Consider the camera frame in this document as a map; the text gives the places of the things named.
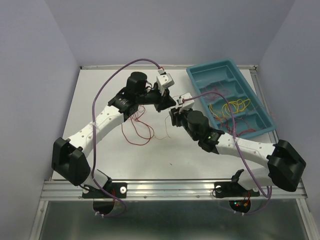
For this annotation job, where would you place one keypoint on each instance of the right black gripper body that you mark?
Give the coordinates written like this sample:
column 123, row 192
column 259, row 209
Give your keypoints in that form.
column 182, row 117

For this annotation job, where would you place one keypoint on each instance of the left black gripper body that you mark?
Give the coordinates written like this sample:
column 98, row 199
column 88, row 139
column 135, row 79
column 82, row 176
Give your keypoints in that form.
column 152, row 97

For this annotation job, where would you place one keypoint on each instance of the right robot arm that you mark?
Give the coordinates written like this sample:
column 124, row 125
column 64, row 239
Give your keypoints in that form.
column 267, row 164

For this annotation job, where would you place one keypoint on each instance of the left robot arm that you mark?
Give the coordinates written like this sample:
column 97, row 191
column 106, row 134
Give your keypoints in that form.
column 69, row 156

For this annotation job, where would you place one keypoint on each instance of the teal plastic tray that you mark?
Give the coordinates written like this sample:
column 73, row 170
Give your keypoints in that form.
column 229, row 100

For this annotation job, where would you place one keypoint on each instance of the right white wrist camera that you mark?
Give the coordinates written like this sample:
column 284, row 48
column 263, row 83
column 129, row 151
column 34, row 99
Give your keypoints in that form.
column 185, row 102

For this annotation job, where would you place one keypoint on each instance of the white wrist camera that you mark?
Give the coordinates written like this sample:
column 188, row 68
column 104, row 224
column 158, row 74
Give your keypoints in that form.
column 164, row 81
column 185, row 102

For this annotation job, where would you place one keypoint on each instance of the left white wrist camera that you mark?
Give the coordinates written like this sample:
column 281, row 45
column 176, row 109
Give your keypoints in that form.
column 164, row 81

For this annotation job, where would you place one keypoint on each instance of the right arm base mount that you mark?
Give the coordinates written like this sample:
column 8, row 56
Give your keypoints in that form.
column 232, row 189

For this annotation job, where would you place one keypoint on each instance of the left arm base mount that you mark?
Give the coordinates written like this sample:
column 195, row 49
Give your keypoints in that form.
column 90, row 190

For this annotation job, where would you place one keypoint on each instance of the aluminium rail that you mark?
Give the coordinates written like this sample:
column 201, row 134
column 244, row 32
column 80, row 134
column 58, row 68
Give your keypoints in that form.
column 140, row 190

